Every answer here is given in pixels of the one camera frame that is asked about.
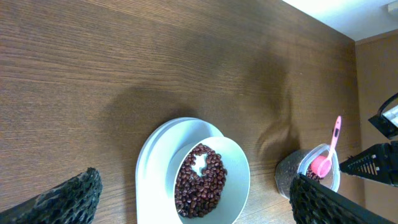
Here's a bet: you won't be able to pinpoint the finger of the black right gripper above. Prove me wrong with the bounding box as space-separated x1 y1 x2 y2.
368 106 397 139
339 141 397 187

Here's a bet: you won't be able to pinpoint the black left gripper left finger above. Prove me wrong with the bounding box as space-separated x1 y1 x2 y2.
1 167 103 224

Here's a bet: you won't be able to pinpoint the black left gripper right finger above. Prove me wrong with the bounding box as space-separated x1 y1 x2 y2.
290 174 394 224

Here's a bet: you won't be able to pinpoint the pink plastic measuring scoop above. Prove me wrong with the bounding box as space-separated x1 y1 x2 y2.
310 116 342 178

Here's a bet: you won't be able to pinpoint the white round bowl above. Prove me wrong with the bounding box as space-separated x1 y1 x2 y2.
166 137 250 223

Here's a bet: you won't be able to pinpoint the white digital kitchen scale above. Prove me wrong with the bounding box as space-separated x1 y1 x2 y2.
135 117 223 223

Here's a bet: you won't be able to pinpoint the red beans in bowl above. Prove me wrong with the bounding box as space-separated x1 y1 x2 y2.
174 144 228 218

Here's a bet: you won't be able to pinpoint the clear container of red beans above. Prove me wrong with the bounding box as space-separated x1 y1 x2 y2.
275 144 340 199

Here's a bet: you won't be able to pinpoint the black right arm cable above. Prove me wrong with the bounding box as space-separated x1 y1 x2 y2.
377 92 398 116

